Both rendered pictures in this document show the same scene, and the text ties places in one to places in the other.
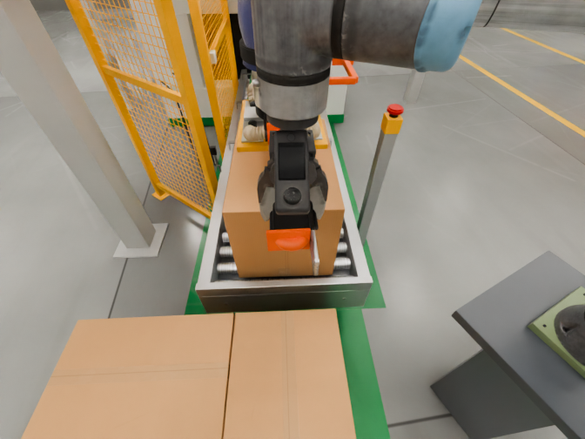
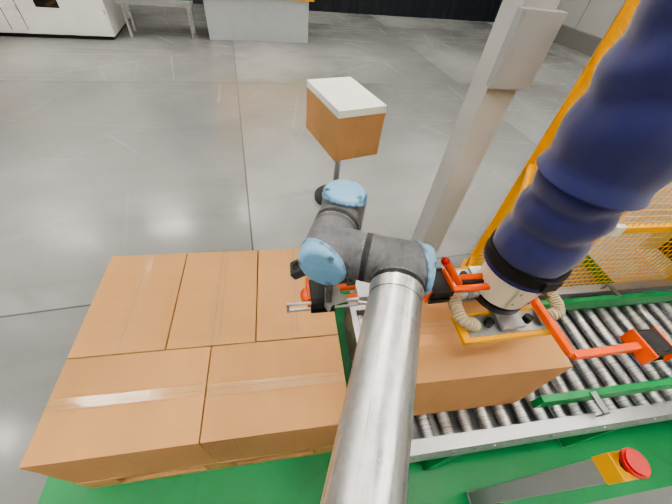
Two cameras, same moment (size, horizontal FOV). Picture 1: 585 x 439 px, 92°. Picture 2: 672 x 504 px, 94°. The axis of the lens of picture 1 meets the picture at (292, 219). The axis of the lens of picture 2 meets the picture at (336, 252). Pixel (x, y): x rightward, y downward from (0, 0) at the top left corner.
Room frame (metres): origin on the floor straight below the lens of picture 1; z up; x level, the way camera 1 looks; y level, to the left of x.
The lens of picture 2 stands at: (0.26, -0.51, 1.96)
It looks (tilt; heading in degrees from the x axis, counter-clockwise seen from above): 47 degrees down; 79
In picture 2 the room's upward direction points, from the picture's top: 8 degrees clockwise
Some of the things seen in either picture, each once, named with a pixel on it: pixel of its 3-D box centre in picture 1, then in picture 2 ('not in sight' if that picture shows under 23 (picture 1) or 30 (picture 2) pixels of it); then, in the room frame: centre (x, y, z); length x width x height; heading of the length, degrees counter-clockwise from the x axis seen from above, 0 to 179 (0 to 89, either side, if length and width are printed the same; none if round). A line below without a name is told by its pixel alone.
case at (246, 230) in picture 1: (283, 194); (453, 346); (0.94, 0.04, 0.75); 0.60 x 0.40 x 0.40; 2
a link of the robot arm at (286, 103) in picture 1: (290, 91); not in sight; (0.37, 0.00, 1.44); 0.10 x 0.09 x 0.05; 93
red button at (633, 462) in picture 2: (394, 111); (632, 463); (1.17, -0.44, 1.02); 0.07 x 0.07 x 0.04
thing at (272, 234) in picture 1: (287, 223); (321, 292); (0.34, 0.01, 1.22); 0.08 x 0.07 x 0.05; 4
